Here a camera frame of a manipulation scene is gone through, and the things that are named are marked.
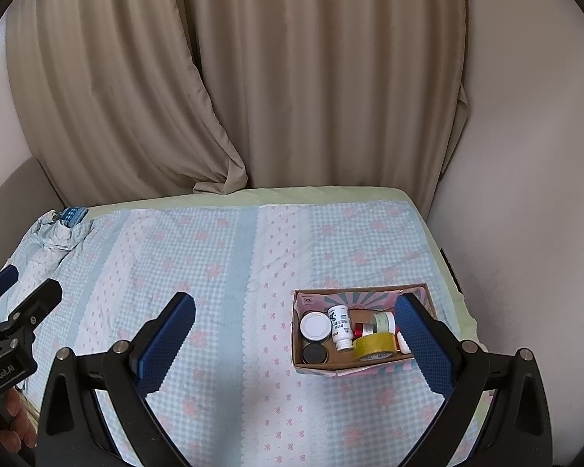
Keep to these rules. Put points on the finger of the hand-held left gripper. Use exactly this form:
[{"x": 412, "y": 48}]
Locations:
[
  {"x": 2, "y": 279},
  {"x": 36, "y": 304}
]

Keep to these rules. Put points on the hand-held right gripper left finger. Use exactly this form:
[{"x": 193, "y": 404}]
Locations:
[{"x": 168, "y": 335}]

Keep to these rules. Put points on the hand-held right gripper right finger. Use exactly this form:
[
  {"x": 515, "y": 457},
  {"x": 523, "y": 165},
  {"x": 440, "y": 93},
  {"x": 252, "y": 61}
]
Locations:
[{"x": 423, "y": 335}]

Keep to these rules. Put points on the green thread spool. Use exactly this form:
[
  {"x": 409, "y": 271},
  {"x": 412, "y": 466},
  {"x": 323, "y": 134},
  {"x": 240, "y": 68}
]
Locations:
[{"x": 384, "y": 322}]

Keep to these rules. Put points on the yellow tape roll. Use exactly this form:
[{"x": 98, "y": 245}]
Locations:
[{"x": 375, "y": 346}]

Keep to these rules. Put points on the jar with red lid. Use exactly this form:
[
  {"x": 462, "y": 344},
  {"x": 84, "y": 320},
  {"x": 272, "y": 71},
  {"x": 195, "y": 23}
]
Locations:
[{"x": 363, "y": 331}]

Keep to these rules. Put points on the cardboard box with pink lining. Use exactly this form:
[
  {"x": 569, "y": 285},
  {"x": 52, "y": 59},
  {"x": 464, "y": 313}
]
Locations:
[{"x": 350, "y": 365}]

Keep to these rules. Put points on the white jar with black lid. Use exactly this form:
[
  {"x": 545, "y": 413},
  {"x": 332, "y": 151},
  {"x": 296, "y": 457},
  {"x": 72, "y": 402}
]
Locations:
[{"x": 313, "y": 353}]

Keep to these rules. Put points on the person's left hand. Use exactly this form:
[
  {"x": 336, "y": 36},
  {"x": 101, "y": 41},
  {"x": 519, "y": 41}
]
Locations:
[{"x": 17, "y": 423}]

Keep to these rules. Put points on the small white cap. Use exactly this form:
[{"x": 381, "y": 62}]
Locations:
[{"x": 403, "y": 344}]

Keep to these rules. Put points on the grey headboard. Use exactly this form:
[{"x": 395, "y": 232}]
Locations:
[{"x": 17, "y": 204}]

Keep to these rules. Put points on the white bottle with blue label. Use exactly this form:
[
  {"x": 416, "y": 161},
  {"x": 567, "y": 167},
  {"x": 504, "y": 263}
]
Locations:
[{"x": 340, "y": 328}]

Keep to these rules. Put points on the blue checkered printed blanket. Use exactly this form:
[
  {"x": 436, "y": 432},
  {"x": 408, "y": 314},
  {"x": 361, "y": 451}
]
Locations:
[{"x": 253, "y": 301}]

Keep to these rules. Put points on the blue patterned packet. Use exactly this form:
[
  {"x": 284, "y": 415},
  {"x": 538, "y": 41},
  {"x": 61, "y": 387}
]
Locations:
[{"x": 73, "y": 215}]

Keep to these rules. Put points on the pale green bed sheet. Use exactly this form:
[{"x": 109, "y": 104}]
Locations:
[{"x": 321, "y": 193}]

